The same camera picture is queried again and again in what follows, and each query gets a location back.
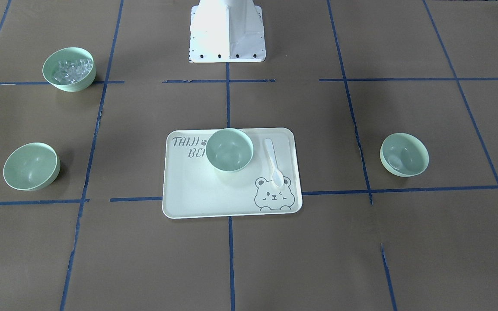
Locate white plastic spoon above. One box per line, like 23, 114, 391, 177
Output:
264, 138, 284, 187

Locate pale green bear tray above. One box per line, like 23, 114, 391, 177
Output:
162, 127, 303, 219

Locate green bowl on tray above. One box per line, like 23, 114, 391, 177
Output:
206, 128, 254, 172

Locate green bowl with ice cubes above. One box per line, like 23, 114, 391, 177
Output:
42, 47, 96, 92

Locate green bowl near left arm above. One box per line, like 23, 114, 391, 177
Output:
380, 133, 430, 178

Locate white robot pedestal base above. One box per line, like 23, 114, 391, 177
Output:
188, 0, 267, 63

